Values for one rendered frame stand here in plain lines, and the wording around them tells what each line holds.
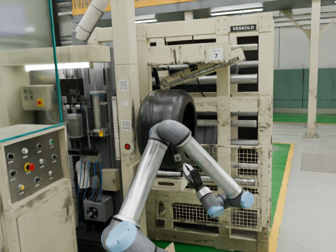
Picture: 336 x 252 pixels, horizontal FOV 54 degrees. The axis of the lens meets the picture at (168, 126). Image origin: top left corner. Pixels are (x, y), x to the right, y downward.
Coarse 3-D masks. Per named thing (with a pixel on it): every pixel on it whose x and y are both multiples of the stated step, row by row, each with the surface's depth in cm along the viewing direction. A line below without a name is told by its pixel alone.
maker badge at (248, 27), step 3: (249, 24) 253; (252, 24) 252; (255, 24) 251; (231, 27) 257; (234, 27) 257; (237, 27) 256; (240, 27) 255; (243, 27) 255; (246, 27) 254; (249, 27) 253; (252, 27) 252; (255, 27) 252; (231, 30) 258; (234, 30) 257; (237, 30) 256; (240, 30) 256; (243, 30) 255; (246, 30) 254
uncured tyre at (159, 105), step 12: (156, 96) 221; (168, 96) 218; (180, 96) 219; (144, 108) 216; (156, 108) 213; (168, 108) 211; (180, 108) 213; (192, 108) 244; (144, 120) 213; (156, 120) 210; (180, 120) 212; (192, 120) 257; (144, 132) 212; (192, 132) 258; (144, 144) 214; (168, 156) 213; (180, 156) 216; (168, 168) 225; (180, 168) 226
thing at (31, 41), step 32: (0, 0) 171; (32, 0) 193; (0, 32) 171; (32, 32) 193; (0, 64) 172; (32, 64) 194; (0, 96) 172; (32, 96) 194; (0, 128) 173; (32, 128) 195
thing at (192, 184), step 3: (189, 177) 200; (189, 180) 199; (192, 180) 199; (192, 183) 199; (192, 186) 202; (195, 186) 199; (198, 186) 198; (201, 186) 195; (204, 186) 196; (195, 189) 202; (198, 189) 195
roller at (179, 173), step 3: (159, 171) 228; (162, 171) 228; (165, 171) 227; (168, 171) 226; (171, 171) 226; (174, 171) 225; (177, 171) 225; (180, 171) 224; (156, 174) 229; (159, 174) 229; (162, 174) 228; (165, 174) 227; (168, 174) 226; (171, 174) 225; (174, 174) 225; (177, 174) 224; (180, 174) 224
